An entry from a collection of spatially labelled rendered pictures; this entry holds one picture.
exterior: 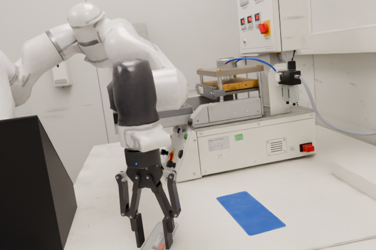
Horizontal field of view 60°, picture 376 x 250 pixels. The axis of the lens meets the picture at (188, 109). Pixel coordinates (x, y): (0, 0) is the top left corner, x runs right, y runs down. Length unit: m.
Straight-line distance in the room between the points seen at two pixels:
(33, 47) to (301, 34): 0.89
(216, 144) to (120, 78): 0.57
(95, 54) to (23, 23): 1.71
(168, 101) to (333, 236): 0.47
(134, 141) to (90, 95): 2.05
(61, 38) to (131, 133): 0.57
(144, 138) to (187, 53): 2.07
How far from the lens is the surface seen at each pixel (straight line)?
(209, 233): 0.85
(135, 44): 0.91
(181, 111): 1.16
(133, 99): 0.65
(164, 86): 0.74
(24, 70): 1.19
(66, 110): 2.72
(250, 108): 1.17
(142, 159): 0.68
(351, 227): 0.88
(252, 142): 1.19
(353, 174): 1.07
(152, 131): 0.65
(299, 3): 1.25
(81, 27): 1.06
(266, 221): 0.88
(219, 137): 1.14
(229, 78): 1.29
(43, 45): 1.15
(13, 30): 2.79
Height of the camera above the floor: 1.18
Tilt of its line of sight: 9 degrees down
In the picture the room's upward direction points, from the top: 7 degrees counter-clockwise
